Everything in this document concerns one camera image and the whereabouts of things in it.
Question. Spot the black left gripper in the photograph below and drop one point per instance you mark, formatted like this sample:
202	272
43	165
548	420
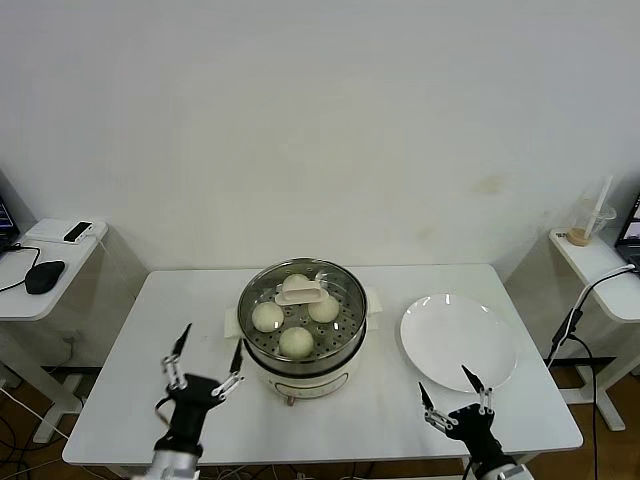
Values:
195	400

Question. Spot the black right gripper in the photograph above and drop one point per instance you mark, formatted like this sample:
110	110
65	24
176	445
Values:
475	430

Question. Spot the white steamed baozi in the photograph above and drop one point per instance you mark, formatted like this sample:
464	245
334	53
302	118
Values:
295	280
295	342
267	317
325	311

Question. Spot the stainless steel steamer basket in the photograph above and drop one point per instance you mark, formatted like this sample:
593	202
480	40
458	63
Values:
305	365

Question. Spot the white round plate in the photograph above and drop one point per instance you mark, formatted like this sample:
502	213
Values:
450	340

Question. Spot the cream white electric cooker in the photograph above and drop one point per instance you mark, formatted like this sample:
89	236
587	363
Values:
305	387

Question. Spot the black flat floor bar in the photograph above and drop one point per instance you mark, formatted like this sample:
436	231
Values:
582	363

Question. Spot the white side desk with mouse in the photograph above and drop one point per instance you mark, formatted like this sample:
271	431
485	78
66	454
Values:
75	260

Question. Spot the black computer mouse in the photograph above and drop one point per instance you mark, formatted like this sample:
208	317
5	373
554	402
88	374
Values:
45	276

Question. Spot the white device with black screen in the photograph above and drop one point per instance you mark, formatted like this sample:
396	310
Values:
78	231

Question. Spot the clear plastic drink cup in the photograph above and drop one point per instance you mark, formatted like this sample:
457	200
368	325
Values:
582	225

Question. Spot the black laptop beside mouse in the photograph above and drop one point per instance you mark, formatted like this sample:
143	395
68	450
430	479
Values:
6	220

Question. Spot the black laptop beside cup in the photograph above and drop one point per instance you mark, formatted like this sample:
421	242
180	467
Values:
631	225

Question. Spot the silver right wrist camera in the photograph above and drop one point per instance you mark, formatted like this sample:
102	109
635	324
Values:
515	471

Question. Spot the wall power socket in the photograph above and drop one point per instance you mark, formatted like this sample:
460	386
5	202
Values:
70	339

